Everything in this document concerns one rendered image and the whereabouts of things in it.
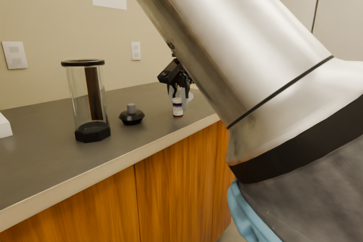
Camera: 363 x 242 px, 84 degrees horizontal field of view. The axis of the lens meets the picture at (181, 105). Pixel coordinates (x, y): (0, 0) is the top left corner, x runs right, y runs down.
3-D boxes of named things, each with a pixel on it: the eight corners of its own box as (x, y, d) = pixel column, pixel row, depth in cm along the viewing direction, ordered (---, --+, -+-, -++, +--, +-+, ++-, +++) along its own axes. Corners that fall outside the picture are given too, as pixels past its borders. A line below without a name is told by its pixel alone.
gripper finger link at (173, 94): (181, 105, 84) (185, 84, 80) (172, 108, 79) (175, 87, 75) (176, 102, 85) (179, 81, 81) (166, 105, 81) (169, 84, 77)
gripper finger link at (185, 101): (197, 107, 78) (194, 84, 77) (188, 111, 74) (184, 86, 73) (191, 107, 80) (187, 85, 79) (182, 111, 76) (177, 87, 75)
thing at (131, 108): (130, 115, 78) (129, 99, 76) (150, 119, 74) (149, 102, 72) (113, 123, 70) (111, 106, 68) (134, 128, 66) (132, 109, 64)
